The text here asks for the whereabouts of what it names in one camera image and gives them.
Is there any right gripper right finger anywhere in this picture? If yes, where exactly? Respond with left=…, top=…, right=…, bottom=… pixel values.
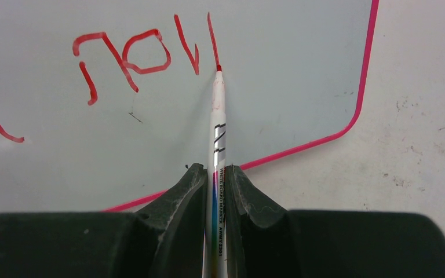
left=225, top=166, right=445, bottom=277

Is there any pink framed whiteboard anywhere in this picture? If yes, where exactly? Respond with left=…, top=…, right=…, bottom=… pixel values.
left=0, top=1, right=378, bottom=212

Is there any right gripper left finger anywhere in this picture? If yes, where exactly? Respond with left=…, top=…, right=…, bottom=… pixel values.
left=0, top=163, right=207, bottom=277

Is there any white marker pen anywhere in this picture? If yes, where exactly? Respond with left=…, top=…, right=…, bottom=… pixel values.
left=203, top=64, right=227, bottom=277

